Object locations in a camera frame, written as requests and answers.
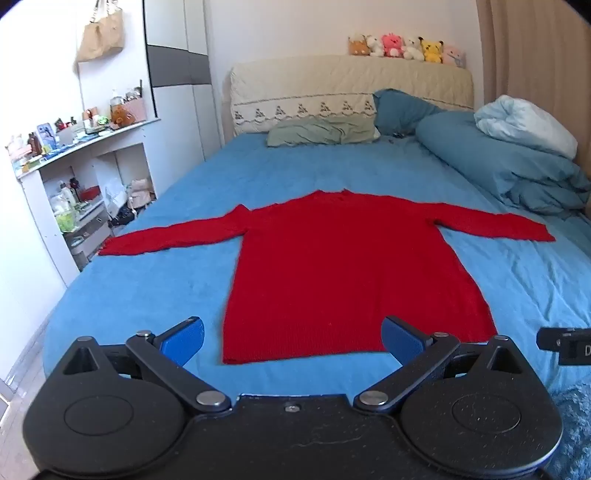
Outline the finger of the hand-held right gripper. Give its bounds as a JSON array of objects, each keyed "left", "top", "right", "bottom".
[{"left": 537, "top": 327, "right": 561, "bottom": 352}]

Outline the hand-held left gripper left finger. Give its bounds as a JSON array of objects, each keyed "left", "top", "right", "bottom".
[{"left": 60, "top": 316, "right": 232, "bottom": 415}]

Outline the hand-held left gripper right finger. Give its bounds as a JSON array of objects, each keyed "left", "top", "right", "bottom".
[{"left": 353, "top": 316, "right": 532, "bottom": 414}]

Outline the red knit sweater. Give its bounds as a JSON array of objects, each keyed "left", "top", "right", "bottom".
[{"left": 98, "top": 188, "right": 556, "bottom": 365}]

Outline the bed with blue sheet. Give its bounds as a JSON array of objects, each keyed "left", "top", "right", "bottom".
[{"left": 42, "top": 131, "right": 591, "bottom": 408}]

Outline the blue fluffy rug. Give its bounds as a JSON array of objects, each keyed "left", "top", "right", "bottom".
[{"left": 547, "top": 381, "right": 591, "bottom": 480}]

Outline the white storage trolley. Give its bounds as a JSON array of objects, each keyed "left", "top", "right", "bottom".
[{"left": 62, "top": 200, "right": 115, "bottom": 271}]

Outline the paper bag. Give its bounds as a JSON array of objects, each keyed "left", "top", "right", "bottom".
[{"left": 127, "top": 178, "right": 155, "bottom": 208}]

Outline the blue duvet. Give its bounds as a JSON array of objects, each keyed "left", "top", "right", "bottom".
[{"left": 416, "top": 111, "right": 591, "bottom": 216}]

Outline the white shelf unit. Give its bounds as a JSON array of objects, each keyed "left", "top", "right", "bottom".
[{"left": 11, "top": 117, "right": 162, "bottom": 287}]

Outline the pale blue blanket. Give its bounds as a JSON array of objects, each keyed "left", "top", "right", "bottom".
[{"left": 474, "top": 95, "right": 578, "bottom": 159}]

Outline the green pillow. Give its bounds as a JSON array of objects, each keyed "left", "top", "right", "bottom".
[{"left": 267, "top": 115, "right": 380, "bottom": 147}]

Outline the blue pillow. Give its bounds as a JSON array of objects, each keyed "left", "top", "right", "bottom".
[{"left": 373, "top": 89, "right": 444, "bottom": 137}]

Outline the brown teddy bear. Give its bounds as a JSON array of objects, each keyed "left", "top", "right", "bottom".
[{"left": 112, "top": 105, "right": 137, "bottom": 129}]

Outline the pink box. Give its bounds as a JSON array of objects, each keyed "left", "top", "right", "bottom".
[{"left": 122, "top": 98, "right": 147, "bottom": 123}]

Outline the blue carton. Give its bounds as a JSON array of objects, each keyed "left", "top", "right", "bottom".
[{"left": 37, "top": 122, "right": 57, "bottom": 151}]

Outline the white and grey wardrobe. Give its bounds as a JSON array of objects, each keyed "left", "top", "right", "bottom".
[{"left": 143, "top": 0, "right": 227, "bottom": 197}]

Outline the cream quilted headboard cover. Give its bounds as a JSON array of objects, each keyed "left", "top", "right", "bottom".
[{"left": 225, "top": 55, "right": 475, "bottom": 137}]

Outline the row of plush toys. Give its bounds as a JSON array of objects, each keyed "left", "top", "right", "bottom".
[{"left": 348, "top": 32, "right": 466, "bottom": 69}]

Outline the beige curtain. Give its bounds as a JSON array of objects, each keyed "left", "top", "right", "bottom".
[{"left": 475, "top": 0, "right": 591, "bottom": 182}]

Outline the beige tote bag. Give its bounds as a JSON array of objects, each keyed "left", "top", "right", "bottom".
[{"left": 75, "top": 0, "right": 125, "bottom": 64}]

